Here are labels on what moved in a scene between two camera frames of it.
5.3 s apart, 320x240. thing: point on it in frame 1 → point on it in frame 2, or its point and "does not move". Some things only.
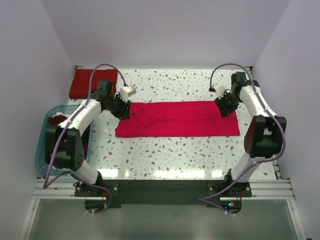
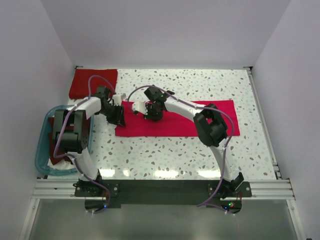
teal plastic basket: x=40 y=157 does not move
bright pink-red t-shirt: x=176 y=119 does not move
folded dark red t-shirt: x=83 y=78 does not move
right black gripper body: x=228 y=103 → x=153 y=113
